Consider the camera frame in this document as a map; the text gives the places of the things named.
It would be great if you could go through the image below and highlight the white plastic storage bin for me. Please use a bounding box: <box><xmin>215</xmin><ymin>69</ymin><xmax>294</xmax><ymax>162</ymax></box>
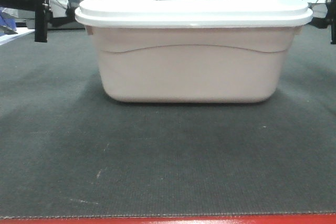
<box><xmin>75</xmin><ymin>0</ymin><xmax>313</xmax><ymax>103</ymax></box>

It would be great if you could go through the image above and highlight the blue bin far left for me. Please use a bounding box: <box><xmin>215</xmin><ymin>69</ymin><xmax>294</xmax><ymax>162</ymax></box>
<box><xmin>1</xmin><ymin>7</ymin><xmax>16</xmax><ymax>36</ymax></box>

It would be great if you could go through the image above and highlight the dark grey floor mat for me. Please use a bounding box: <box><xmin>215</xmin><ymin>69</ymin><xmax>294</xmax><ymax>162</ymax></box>
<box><xmin>1</xmin><ymin>26</ymin><xmax>335</xmax><ymax>219</ymax></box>

